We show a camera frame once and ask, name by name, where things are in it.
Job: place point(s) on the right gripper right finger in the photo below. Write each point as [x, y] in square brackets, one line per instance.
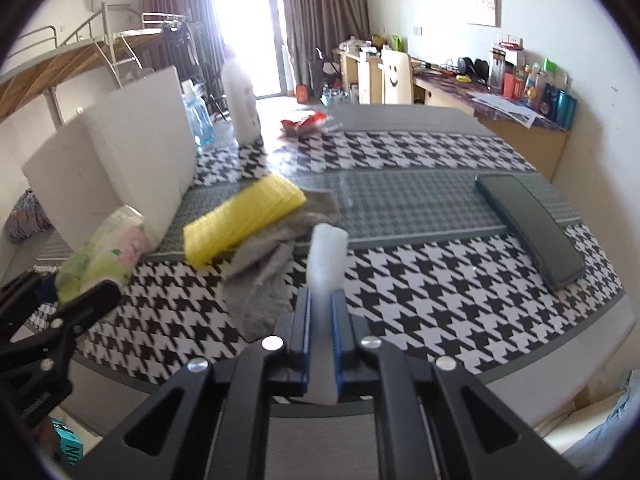
[353, 378]

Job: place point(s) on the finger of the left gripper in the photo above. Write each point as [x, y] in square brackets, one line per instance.
[22, 297]
[78, 316]

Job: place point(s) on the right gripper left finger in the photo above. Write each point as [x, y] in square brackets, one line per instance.
[292, 374]

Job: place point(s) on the grey cloth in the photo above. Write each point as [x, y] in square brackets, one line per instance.
[253, 287]

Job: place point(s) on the green tissue pack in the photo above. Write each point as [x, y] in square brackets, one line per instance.
[109, 256]

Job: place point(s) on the plaid blue quilt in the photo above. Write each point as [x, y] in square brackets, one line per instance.
[26, 219]

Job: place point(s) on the yellow foam net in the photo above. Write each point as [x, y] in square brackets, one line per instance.
[268, 200]

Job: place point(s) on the houndstooth tablecloth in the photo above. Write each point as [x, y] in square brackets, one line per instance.
[430, 266]

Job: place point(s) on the white styrofoam box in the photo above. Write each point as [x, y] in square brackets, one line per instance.
[132, 148]

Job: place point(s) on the red snack packet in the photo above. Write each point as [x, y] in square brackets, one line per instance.
[309, 124]

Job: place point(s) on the blue spray bottle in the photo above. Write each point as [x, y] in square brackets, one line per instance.
[198, 117]

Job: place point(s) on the black smartphone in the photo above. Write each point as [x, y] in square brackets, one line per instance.
[556, 258]

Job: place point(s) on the white red pump bottle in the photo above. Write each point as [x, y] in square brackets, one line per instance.
[242, 103]

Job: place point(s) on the metal bunk bed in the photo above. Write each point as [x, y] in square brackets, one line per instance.
[78, 54]

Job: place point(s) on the orange small box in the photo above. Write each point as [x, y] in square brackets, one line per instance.
[302, 94]

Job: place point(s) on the smiley wooden chair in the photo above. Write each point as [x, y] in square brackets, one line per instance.
[397, 78]

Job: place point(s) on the wooden desk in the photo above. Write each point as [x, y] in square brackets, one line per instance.
[445, 103]

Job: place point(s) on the white paper on desk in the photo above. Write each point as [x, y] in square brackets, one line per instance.
[520, 113]

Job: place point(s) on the metal bed ladder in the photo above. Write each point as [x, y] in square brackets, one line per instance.
[119, 49]

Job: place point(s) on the black headphones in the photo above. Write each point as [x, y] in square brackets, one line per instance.
[477, 70]

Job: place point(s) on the brown left curtain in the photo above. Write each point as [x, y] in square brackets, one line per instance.
[208, 43]

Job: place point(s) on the brown curtain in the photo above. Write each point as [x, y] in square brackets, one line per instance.
[313, 25]
[208, 43]

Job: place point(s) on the blue cylinder bottle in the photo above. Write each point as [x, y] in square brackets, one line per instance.
[565, 110]

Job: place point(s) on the brown right curtain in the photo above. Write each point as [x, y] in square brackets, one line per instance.
[313, 25]

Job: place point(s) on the glass balcony door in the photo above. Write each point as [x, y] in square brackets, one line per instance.
[254, 31]

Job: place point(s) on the cartoon wall poster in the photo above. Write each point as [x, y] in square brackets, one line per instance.
[484, 13]

